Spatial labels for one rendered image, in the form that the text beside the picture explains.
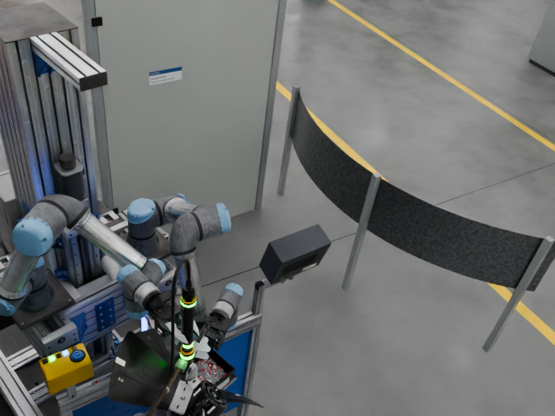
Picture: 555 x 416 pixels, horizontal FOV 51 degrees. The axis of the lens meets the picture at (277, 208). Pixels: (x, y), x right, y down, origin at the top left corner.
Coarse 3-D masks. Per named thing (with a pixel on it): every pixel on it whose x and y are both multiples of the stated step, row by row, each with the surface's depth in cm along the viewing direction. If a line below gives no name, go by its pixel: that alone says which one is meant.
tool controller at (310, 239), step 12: (312, 228) 247; (276, 240) 238; (288, 240) 240; (300, 240) 242; (312, 240) 243; (324, 240) 245; (264, 252) 243; (276, 252) 235; (288, 252) 237; (300, 252) 238; (312, 252) 241; (324, 252) 248; (264, 264) 246; (276, 264) 237; (288, 264) 237; (300, 264) 244; (312, 264) 253; (276, 276) 241; (288, 276) 247
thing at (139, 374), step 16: (128, 336) 174; (128, 352) 171; (144, 352) 175; (112, 368) 165; (128, 368) 168; (144, 368) 172; (160, 368) 176; (112, 384) 163; (128, 384) 167; (144, 384) 171; (160, 384) 174; (176, 384) 178; (112, 400) 161; (128, 400) 165; (144, 400) 169
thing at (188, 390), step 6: (180, 384) 180; (186, 384) 181; (180, 390) 180; (186, 390) 181; (192, 390) 183; (174, 396) 178; (180, 396) 179; (186, 396) 181; (174, 402) 177; (180, 402) 179; (186, 402) 180; (168, 408) 176; (174, 408) 177; (180, 408) 178; (186, 408) 180; (180, 414) 178
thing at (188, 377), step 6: (180, 360) 178; (174, 366) 176; (180, 366) 176; (186, 366) 178; (192, 366) 186; (180, 372) 178; (186, 372) 178; (192, 372) 185; (180, 378) 182; (186, 378) 182; (192, 378) 183
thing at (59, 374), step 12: (84, 348) 210; (48, 360) 204; (60, 360) 205; (72, 360) 205; (84, 360) 206; (48, 372) 201; (60, 372) 201; (72, 372) 203; (84, 372) 207; (48, 384) 200; (60, 384) 203; (72, 384) 207
